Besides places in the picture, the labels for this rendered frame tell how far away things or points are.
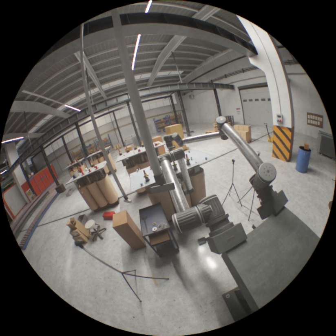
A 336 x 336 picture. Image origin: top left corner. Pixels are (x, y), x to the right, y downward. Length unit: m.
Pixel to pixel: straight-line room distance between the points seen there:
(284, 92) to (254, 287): 5.55
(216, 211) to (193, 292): 1.64
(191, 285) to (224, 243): 1.44
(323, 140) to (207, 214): 8.31
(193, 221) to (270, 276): 0.84
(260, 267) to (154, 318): 1.87
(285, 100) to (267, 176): 4.66
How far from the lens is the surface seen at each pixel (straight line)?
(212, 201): 1.05
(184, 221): 1.01
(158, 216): 1.95
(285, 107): 5.56
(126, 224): 2.10
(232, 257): 1.03
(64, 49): 3.41
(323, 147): 8.59
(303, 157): 5.21
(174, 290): 2.31
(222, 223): 1.03
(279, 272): 1.13
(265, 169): 1.16
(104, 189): 3.94
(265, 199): 1.39
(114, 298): 2.78
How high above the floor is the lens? 2.26
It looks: 24 degrees down
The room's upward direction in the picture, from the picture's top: 16 degrees counter-clockwise
